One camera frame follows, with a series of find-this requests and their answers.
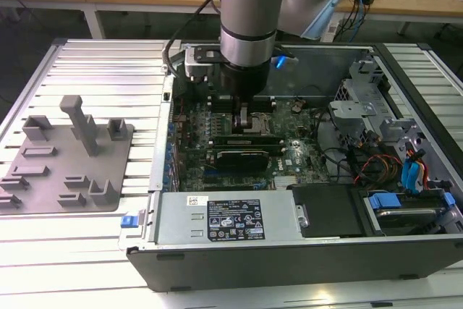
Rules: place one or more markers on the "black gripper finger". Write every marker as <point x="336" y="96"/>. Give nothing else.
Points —
<point x="238" y="121"/>

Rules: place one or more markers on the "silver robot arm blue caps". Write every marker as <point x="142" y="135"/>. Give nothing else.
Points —
<point x="246" y="16"/>

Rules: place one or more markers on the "black RAM slot bank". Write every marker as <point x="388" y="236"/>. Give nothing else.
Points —
<point x="284" y="142"/>
<point x="264" y="104"/>

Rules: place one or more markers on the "black graphics card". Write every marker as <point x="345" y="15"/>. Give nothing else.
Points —
<point x="242" y="160"/>

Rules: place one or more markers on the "round coin battery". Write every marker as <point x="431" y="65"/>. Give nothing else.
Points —
<point x="296" y="108"/>

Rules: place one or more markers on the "green motherboard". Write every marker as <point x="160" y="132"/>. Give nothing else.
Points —
<point x="300" y="142"/>

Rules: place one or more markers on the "grey case corner latch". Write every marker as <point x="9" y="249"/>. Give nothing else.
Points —
<point x="176" y="48"/>

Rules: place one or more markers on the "silver chipset heatsink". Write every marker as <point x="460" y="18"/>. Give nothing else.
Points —
<point x="287" y="181"/>

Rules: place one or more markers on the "black power supply label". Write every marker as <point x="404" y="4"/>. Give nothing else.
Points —
<point x="235" y="220"/>

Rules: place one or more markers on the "metal drive cage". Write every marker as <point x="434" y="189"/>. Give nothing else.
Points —
<point x="354" y="106"/>

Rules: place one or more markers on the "grey power supply unit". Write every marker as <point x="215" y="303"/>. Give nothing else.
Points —
<point x="181" y="222"/>

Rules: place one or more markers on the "black drive bay cover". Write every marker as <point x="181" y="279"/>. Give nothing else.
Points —
<point x="325" y="207"/>

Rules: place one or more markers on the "blue case latch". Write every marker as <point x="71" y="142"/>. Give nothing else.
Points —
<point x="129" y="222"/>

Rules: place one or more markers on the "open black PC case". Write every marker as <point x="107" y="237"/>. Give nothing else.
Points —
<point x="289" y="269"/>

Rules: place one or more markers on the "hard disk in blue carrier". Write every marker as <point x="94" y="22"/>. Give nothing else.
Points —
<point x="383" y="201"/>

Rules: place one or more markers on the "grey parts rack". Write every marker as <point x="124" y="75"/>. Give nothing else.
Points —
<point x="72" y="164"/>

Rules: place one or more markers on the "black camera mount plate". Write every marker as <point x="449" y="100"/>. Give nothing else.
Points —
<point x="208" y="55"/>

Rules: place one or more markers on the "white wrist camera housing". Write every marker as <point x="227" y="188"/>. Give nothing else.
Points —
<point x="195" y="68"/>

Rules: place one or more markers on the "grey metal bracket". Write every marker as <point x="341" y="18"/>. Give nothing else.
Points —
<point x="398" y="130"/>

